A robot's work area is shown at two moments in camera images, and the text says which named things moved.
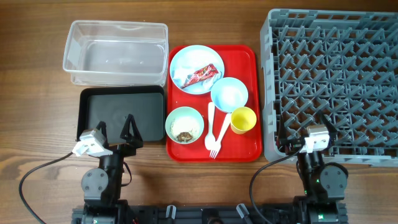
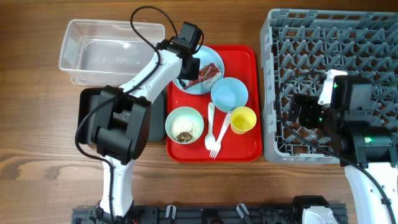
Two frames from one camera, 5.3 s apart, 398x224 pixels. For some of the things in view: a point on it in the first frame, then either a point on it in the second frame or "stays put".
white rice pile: (185, 124) stays put
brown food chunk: (184, 136) stays put
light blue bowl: (228, 93) stays put
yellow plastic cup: (243, 119) stays put
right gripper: (293, 145) -> (310, 103)
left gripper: (125, 134) -> (193, 73)
